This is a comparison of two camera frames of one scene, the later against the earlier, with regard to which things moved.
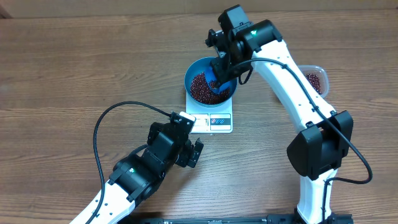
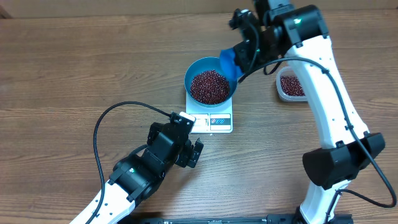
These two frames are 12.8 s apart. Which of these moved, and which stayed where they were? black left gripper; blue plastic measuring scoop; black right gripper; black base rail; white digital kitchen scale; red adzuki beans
Moved: black right gripper; blue plastic measuring scoop
Stayed: red adzuki beans; black left gripper; black base rail; white digital kitchen scale
